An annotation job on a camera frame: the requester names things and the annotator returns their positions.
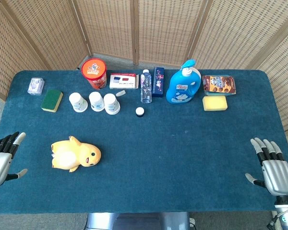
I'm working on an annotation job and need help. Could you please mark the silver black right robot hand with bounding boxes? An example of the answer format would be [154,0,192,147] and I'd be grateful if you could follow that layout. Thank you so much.
[245,137,288,197]

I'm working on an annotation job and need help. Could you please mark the yellow plush duck toy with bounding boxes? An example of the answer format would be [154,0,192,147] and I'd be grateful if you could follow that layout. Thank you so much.
[50,135,102,173]

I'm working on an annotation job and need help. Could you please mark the green and yellow scouring sponge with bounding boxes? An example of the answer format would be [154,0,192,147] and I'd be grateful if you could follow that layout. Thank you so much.
[40,89,64,114]

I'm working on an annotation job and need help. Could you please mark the clear plastic box purple contents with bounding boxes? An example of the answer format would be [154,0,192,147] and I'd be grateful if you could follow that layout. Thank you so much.
[27,77,46,96]

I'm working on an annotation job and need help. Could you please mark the yellow sponge block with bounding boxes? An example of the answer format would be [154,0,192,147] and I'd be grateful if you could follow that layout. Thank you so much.
[202,95,228,112]

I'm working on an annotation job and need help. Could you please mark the white paper cup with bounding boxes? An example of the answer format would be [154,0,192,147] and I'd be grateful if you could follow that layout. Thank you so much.
[88,91,106,113]
[68,92,89,114]
[103,92,121,115]

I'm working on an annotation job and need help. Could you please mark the brown chocolate cookie box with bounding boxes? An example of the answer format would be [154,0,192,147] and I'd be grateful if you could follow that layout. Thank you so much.
[202,75,237,97]

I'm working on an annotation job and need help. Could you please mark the blue felt table cover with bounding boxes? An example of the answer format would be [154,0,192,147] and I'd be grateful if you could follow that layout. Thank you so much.
[0,69,288,214]

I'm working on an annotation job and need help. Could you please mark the blue detergent pump bottle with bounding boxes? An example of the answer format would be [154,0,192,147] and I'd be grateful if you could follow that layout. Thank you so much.
[165,59,202,104]

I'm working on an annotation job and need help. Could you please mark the orange cylindrical snack tub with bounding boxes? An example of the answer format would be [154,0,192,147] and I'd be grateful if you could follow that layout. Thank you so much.
[81,57,108,90]

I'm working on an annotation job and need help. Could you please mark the grey robot torso base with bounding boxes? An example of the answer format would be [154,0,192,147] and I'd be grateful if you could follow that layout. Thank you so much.
[85,211,191,230]

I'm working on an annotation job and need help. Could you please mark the white box red blue print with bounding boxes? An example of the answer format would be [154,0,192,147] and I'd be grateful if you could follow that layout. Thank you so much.
[109,72,140,90]

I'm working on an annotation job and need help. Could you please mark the dark blue tall carton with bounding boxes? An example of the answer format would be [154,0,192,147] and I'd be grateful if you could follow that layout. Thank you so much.
[151,67,165,98]

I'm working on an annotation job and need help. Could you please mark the clear water bottle white cap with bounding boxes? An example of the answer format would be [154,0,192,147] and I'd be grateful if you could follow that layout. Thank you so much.
[140,69,154,104]

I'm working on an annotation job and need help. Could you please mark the woven rattan folding screen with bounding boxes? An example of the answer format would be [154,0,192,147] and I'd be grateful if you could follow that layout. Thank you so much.
[0,0,288,173]

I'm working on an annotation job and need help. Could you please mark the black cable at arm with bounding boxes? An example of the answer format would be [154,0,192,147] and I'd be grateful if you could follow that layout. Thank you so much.
[266,214,280,230]

